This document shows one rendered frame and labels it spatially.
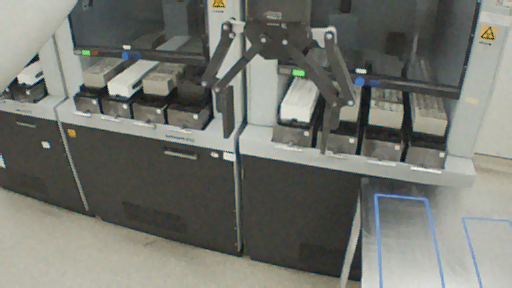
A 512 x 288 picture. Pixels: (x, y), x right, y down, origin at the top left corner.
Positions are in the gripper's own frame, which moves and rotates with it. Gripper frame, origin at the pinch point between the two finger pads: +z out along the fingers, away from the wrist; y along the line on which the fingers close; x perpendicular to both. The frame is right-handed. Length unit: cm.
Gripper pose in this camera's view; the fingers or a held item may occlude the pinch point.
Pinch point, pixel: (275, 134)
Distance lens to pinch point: 53.5
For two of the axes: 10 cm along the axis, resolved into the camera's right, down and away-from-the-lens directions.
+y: 9.6, 1.5, -2.4
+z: 0.0, 8.4, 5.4
